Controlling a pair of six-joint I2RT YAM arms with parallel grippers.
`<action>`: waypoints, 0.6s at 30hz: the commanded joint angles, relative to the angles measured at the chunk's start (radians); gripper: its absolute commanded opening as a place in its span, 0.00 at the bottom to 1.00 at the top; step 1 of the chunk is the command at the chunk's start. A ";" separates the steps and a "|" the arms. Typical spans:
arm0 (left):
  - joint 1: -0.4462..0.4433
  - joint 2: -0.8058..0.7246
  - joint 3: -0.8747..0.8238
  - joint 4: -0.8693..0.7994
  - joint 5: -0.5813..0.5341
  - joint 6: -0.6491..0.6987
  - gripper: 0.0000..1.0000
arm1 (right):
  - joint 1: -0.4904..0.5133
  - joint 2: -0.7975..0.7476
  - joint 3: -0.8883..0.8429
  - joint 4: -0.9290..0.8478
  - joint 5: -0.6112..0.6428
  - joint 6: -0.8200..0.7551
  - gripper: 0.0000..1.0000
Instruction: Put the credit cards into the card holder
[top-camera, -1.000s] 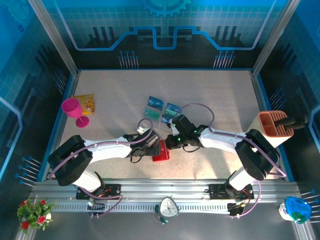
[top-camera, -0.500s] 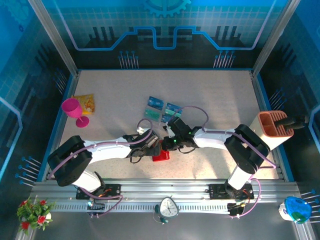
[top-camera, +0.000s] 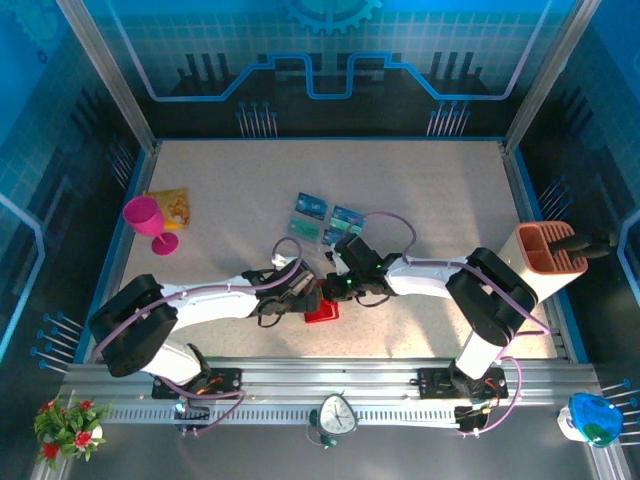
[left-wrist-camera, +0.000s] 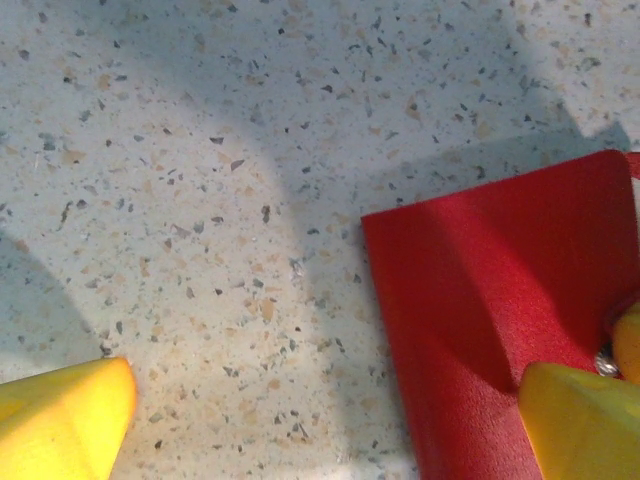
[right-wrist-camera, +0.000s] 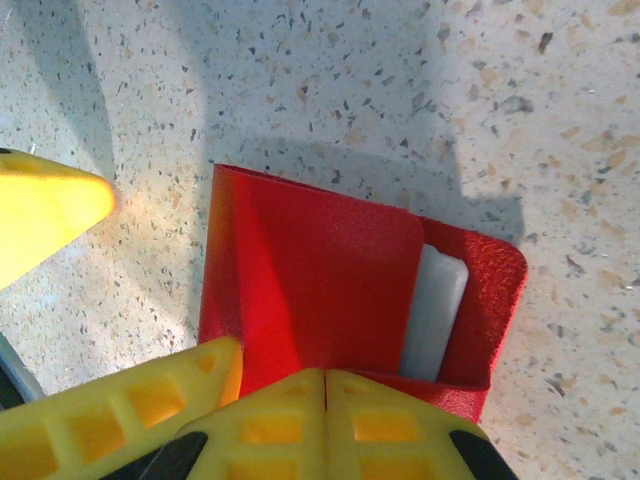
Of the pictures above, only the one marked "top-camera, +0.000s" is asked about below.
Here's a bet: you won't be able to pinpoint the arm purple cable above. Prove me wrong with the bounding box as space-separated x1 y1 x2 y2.
343 210 546 439
89 235 305 437

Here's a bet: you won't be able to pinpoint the red card holder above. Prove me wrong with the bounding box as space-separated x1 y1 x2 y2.
303 297 342 325

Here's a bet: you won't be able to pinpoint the black knife handle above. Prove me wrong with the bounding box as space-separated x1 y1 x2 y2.
549 230 619 264

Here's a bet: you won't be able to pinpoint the aluminium front beam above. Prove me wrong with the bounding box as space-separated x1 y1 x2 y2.
59 355 601 426

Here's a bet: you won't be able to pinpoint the aluminium frame post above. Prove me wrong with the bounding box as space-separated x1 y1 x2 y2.
53 0 162 154
502 0 604 154

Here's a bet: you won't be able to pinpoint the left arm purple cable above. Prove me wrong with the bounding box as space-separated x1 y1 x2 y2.
89 235 305 437

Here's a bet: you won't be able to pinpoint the potted plant red flowers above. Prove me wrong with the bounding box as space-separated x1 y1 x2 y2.
33 394 114 471

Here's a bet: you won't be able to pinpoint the pink plastic goblet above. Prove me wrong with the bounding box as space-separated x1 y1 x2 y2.
123 195 180 257

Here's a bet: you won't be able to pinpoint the yellow snack packet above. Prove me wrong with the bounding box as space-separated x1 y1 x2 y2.
143 187 192 231

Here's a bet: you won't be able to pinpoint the white triangular alarm clock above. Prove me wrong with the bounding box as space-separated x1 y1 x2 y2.
318 393 359 436

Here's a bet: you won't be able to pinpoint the grey slotted cable duct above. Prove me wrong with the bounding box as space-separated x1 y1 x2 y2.
107 405 464 427

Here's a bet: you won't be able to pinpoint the white orange knife block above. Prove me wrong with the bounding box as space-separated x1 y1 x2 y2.
499 221 589 301

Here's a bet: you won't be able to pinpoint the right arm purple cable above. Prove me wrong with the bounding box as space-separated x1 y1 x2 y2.
343 210 546 439

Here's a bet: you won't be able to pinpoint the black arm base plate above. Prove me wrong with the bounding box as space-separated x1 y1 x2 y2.
151 367 250 401
417 367 509 401

